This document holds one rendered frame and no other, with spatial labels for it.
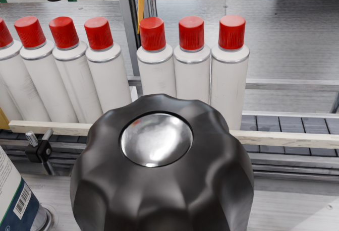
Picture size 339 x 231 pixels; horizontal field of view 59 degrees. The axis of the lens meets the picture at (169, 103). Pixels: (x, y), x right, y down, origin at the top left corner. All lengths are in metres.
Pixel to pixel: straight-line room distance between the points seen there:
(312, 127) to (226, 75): 0.21
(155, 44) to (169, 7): 0.66
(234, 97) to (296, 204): 0.17
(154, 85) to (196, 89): 0.06
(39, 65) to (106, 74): 0.10
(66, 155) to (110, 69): 0.20
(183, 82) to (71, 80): 0.17
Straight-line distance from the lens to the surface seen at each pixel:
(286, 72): 0.76
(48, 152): 0.52
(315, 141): 0.50
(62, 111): 0.54
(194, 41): 0.40
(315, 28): 0.96
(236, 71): 0.42
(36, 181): 0.53
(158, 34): 0.40
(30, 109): 0.56
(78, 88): 0.48
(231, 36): 0.39
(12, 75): 0.52
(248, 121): 0.55
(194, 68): 0.41
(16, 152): 0.62
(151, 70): 0.42
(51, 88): 0.51
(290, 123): 0.56
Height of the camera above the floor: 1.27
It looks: 42 degrees down
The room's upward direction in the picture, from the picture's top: 6 degrees counter-clockwise
